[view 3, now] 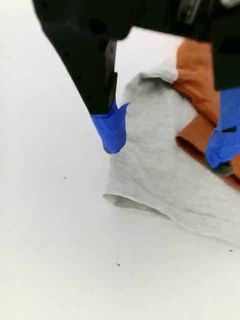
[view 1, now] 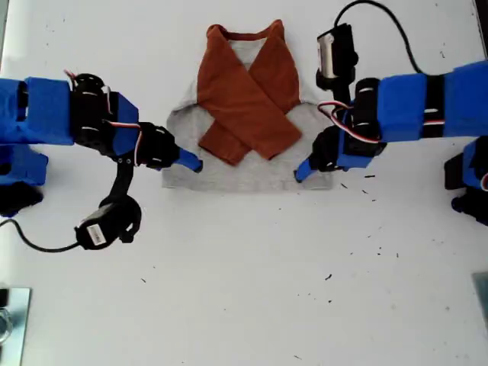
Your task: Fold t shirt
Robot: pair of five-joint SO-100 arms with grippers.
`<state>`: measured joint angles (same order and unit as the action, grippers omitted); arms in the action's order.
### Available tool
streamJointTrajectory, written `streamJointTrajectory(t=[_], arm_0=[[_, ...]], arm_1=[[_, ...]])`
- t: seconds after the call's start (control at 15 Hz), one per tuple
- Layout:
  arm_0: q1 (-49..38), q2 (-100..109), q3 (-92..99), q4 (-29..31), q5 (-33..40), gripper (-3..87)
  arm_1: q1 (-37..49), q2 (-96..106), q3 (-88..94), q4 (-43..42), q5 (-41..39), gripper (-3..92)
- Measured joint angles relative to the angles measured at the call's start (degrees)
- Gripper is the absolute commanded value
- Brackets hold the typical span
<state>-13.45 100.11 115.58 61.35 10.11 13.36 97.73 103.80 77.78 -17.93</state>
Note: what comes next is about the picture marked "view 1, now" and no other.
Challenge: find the arm servo wire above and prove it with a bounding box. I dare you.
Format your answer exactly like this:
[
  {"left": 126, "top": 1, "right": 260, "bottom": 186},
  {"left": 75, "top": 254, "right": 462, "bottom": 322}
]
[
  {"left": 317, "top": 100, "right": 383, "bottom": 146},
  {"left": 103, "top": 119, "right": 143, "bottom": 167}
]

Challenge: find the black camera stalk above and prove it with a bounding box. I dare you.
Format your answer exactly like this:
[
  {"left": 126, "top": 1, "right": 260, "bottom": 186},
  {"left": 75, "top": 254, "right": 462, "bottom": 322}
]
[
  {"left": 101, "top": 154, "right": 136, "bottom": 207},
  {"left": 330, "top": 82, "right": 354, "bottom": 112}
]

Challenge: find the grey shirt with rust sleeves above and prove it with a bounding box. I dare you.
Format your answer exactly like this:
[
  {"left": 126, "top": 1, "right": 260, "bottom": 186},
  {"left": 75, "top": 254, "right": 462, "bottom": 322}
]
[{"left": 162, "top": 18, "right": 332, "bottom": 194}]

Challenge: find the steel plate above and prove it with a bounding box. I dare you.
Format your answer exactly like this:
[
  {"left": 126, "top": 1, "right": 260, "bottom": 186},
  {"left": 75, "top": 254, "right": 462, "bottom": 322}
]
[{"left": 0, "top": 287, "right": 33, "bottom": 366}]

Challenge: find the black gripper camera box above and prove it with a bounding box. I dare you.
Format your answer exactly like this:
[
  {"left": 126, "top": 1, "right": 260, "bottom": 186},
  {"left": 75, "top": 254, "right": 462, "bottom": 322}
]
[
  {"left": 73, "top": 195, "right": 143, "bottom": 252},
  {"left": 316, "top": 23, "right": 360, "bottom": 91}
]

